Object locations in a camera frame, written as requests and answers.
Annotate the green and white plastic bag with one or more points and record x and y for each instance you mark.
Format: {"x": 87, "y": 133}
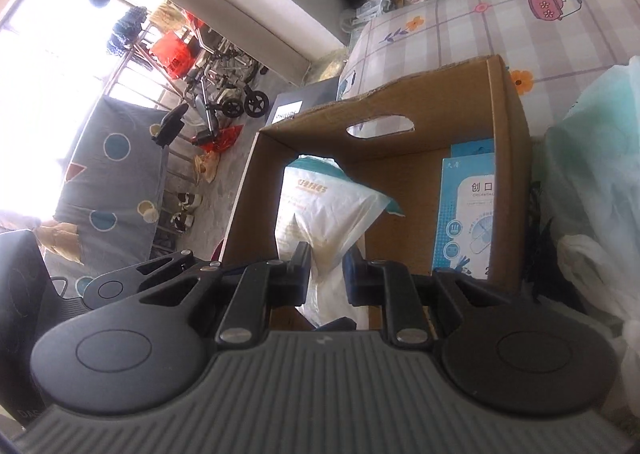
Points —
{"x": 600, "y": 159}

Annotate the beige bag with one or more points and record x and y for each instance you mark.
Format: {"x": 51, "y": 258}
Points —
{"x": 206, "y": 167}

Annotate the wheelchair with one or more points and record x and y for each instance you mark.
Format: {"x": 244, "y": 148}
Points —
{"x": 233, "y": 107}

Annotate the light blue box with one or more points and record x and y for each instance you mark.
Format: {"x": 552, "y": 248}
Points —
{"x": 472, "y": 149}

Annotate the black flat box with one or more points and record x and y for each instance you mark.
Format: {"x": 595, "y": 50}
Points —
{"x": 305, "y": 99}

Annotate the grey shape-print blanket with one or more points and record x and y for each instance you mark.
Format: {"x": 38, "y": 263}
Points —
{"x": 110, "y": 174}

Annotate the blue hanging garment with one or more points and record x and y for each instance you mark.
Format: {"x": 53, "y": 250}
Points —
{"x": 127, "y": 29}

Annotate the tan paper bag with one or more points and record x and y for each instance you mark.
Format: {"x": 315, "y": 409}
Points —
{"x": 60, "y": 241}

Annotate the orange red plastic bag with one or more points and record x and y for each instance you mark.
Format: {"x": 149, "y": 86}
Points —
{"x": 222, "y": 140}

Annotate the white plastic packet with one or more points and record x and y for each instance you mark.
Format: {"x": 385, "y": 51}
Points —
{"x": 325, "y": 214}

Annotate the brown cardboard box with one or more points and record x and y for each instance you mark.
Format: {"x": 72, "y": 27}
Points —
{"x": 400, "y": 99}

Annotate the white and black sneaker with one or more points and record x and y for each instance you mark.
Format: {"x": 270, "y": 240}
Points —
{"x": 182, "y": 220}
{"x": 187, "y": 201}

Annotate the blue and white box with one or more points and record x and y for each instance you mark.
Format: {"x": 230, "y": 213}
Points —
{"x": 465, "y": 219}

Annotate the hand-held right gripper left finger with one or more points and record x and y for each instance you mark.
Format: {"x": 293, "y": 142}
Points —
{"x": 302, "y": 274}

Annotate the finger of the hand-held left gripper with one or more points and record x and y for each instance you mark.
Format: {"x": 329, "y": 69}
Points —
{"x": 170, "y": 261}

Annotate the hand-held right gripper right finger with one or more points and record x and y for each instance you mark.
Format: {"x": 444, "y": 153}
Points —
{"x": 354, "y": 279}

